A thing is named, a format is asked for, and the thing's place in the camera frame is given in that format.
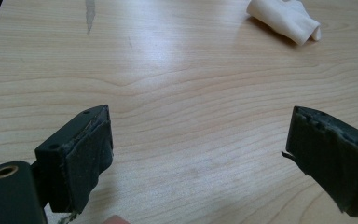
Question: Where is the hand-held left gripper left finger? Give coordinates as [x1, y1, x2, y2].
[32, 104, 115, 216]

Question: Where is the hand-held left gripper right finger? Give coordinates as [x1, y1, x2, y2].
[281, 105, 358, 218]

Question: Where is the cream ankle sock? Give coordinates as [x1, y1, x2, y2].
[246, 0, 323, 47]

